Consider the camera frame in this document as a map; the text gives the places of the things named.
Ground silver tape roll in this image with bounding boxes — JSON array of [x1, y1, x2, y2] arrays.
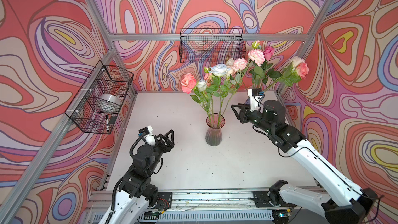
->
[[97, 93, 122, 113]]

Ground pale blue rose stem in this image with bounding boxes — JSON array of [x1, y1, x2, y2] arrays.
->
[[204, 64, 232, 128]]

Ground coral pink rose stem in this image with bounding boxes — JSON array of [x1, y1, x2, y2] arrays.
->
[[263, 59, 309, 89]]

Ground red glass vase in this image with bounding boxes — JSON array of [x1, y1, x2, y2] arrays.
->
[[205, 114, 226, 146]]

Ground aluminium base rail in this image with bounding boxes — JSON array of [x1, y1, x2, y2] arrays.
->
[[86, 188, 336, 212]]

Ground salmon pink rose stem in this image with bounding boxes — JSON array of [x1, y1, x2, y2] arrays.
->
[[180, 73, 202, 108]]

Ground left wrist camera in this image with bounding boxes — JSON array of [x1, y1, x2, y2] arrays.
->
[[139, 125, 157, 147]]

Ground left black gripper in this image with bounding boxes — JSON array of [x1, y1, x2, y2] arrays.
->
[[143, 130, 173, 177]]

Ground cream rose stem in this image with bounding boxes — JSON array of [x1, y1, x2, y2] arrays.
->
[[214, 59, 241, 116], [276, 56, 309, 87]]

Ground purple glass vase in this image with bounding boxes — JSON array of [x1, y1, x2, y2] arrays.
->
[[251, 79, 264, 89]]

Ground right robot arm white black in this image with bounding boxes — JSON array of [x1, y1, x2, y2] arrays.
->
[[231, 100, 382, 224]]

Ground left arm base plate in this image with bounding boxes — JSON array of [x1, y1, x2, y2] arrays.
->
[[130, 192, 173, 209]]

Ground black marker pen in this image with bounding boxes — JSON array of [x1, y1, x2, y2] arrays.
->
[[105, 115, 110, 133]]

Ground back black wire basket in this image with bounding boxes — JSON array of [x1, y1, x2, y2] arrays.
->
[[179, 27, 246, 65]]

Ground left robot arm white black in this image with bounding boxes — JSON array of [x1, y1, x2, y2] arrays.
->
[[100, 126, 175, 224]]

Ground black wire basket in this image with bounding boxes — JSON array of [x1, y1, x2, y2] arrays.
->
[[179, 27, 246, 65], [65, 61, 134, 134]]

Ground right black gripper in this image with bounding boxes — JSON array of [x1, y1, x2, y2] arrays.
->
[[231, 103, 274, 134]]

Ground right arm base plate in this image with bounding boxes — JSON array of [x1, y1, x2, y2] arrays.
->
[[250, 190, 296, 208]]

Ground pale pink flower bunch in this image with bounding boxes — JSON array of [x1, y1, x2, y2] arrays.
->
[[230, 41, 265, 87]]

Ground white blue rose stem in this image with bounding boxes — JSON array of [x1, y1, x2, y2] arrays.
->
[[196, 79, 214, 119]]

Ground left black wire basket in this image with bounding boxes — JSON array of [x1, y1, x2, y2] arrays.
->
[[65, 61, 134, 134]]

